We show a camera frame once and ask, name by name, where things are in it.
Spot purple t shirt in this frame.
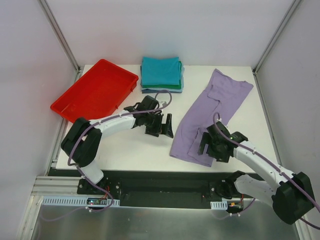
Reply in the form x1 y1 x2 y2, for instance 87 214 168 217
169 69 254 167

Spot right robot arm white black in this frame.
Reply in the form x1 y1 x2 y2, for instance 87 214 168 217
198 126 320 225

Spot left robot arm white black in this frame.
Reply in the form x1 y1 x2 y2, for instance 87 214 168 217
60 110 174 195

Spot dark blue folded t shirt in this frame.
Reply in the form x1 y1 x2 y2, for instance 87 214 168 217
141 88 183 94

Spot green folded t shirt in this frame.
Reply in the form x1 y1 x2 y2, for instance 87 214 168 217
140 60 184 90

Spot teal folded t shirt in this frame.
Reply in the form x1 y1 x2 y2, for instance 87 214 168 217
141 56 181 86

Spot red plastic bin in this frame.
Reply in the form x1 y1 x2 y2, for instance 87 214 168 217
50 59 139 123

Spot light blue folded t shirt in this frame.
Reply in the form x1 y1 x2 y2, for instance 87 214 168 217
140 62 185 94

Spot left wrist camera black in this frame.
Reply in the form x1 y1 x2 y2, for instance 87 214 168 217
124 95 161 113

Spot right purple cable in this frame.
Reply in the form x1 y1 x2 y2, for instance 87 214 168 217
212 112 320 230

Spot purple cable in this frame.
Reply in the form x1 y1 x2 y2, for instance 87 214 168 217
212 112 320 230
39 89 173 222

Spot right white cable duct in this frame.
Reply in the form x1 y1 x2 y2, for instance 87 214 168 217
210 200 228 211

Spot white cable duct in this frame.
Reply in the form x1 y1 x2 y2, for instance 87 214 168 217
210 200 228 211
42 196 120 208

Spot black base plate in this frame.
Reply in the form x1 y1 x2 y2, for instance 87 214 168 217
47 167 287 208

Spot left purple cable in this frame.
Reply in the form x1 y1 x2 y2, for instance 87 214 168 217
39 89 173 222

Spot left white cable duct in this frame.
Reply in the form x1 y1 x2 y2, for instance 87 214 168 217
42 196 120 208

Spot aluminium front rail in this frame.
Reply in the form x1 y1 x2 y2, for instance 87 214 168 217
31 176 81 196

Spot left aluminium frame post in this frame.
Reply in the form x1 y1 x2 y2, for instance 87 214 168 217
37 0 81 73

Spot aluminium frame post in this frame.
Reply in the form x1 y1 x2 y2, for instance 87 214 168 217
37 0 81 73
252 0 303 76

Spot right aluminium frame post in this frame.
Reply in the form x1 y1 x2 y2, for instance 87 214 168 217
252 0 303 76

